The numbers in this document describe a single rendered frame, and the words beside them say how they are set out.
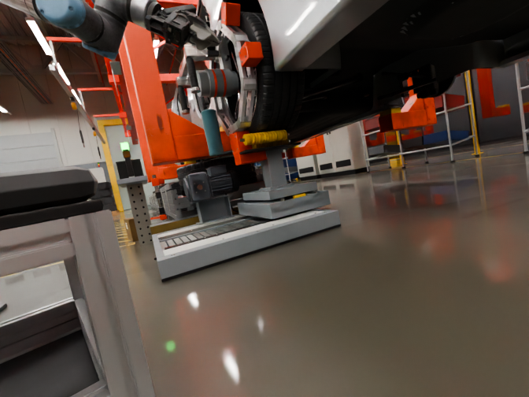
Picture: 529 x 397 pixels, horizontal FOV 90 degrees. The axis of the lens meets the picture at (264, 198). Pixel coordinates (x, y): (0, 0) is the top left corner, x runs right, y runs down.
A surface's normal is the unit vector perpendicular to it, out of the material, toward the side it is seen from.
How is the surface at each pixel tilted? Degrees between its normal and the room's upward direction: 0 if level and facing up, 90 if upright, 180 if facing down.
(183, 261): 90
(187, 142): 90
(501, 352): 0
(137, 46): 90
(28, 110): 90
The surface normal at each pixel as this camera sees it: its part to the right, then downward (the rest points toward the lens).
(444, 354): -0.18, -0.98
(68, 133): 0.43, -0.01
